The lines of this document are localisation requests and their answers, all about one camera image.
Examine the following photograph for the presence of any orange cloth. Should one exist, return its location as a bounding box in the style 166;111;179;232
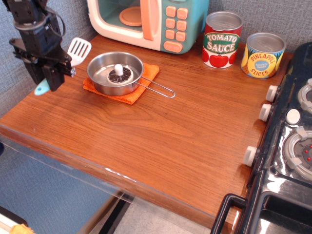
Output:
82;63;160;105

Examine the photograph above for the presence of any pineapple slices can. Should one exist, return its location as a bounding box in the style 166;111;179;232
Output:
241;32;286;79

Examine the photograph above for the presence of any tomato sauce can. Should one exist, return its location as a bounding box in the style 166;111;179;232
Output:
202;11;243;69

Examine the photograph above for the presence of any white stove knob middle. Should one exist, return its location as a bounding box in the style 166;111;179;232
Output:
258;104;272;122

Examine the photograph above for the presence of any toy microwave teal and white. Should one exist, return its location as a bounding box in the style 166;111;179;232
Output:
87;0;209;54

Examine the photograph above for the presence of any white stove knob bottom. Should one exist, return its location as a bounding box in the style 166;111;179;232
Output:
243;146;257;167

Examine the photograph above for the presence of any orange microwave plate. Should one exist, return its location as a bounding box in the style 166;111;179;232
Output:
119;6;142;27

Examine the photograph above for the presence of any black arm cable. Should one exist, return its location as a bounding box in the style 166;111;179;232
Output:
43;6;67;39

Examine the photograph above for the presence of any white spatula with teal handle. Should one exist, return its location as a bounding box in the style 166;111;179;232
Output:
34;37;92;96

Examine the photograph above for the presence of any silver metal pan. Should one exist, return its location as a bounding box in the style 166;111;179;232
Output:
87;51;176;98

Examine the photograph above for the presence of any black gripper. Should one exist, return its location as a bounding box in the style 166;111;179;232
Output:
10;12;72;92

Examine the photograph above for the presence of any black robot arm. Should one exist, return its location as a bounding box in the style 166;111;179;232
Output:
3;0;72;91

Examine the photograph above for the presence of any white mushroom toy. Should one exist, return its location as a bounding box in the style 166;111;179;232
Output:
107;64;134;86

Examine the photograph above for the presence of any white stove knob top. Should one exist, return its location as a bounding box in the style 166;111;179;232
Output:
266;85;279;102

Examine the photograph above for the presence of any black toy stove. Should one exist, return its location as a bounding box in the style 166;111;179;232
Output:
211;42;312;234

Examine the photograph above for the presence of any white stove knob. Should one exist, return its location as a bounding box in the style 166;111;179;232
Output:
266;85;279;102
243;146;257;167
258;104;272;122

